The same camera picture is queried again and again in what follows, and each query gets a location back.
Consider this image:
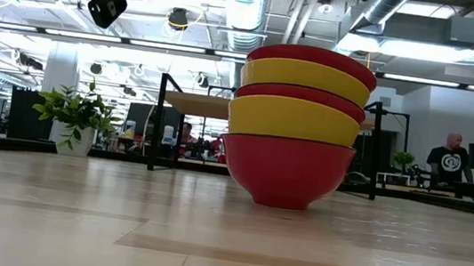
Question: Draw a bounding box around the green plant white pot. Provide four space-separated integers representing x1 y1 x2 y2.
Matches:
28 74 126 161

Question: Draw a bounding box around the large dark screen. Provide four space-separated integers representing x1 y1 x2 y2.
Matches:
124 101 183 145

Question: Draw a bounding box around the person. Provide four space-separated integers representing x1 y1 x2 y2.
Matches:
423 130 474 187
208 134 229 164
177 121 199 158

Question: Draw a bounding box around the yellow mini bowl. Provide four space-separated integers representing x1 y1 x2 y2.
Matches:
224 89 364 149
237 52 374 109

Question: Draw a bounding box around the small green potted plant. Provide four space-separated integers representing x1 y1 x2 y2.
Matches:
390 149 417 177

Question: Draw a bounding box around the red mini bowl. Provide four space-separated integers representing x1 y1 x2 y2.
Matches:
243 38 381 94
232 77 369 125
213 130 358 217

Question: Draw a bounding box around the black ceiling device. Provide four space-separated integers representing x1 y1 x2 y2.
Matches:
166 6 191 32

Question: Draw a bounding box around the wooden shelf black frame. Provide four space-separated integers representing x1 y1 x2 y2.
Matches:
146 72 414 205

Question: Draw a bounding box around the silver ribbed ventilation duct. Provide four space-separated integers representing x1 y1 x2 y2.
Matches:
350 0 417 37
213 0 277 57

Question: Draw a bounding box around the long ceiling light strip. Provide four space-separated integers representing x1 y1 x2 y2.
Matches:
0 21 474 93

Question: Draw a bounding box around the black partition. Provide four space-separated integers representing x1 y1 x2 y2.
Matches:
5 87 57 143

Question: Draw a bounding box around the black table edge rail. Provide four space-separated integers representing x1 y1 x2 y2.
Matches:
0 134 474 218

